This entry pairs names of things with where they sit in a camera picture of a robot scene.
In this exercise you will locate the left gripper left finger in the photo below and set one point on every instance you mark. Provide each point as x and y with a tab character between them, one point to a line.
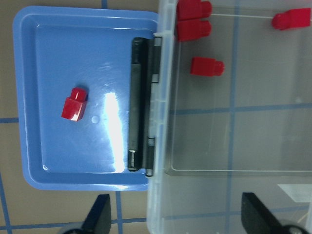
98	220

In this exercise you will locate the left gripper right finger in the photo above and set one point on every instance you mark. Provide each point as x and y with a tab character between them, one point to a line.
257	219

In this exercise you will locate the clear plastic storage box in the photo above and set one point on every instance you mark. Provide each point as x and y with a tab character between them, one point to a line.
248	130

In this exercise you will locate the blue plastic tray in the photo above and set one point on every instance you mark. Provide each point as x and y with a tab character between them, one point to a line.
73	68

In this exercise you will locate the black box latch handle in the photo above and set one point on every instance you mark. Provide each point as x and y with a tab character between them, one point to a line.
145	69

